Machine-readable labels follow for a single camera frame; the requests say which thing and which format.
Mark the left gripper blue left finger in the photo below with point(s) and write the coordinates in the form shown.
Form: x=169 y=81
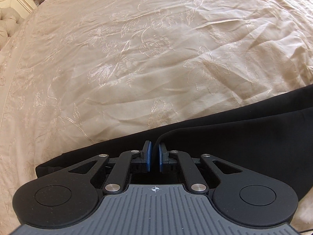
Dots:
x=141 y=160

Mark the cream embroidered bedspread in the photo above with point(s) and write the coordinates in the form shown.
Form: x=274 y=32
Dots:
x=79 y=72

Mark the black pants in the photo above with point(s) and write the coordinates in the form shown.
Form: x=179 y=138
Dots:
x=272 y=137

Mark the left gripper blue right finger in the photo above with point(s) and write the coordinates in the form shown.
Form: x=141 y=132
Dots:
x=168 y=160

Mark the cream nightstand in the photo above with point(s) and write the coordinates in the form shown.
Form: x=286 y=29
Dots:
x=22 y=7

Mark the tufted beige headboard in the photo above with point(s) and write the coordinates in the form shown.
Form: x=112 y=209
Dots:
x=9 y=23

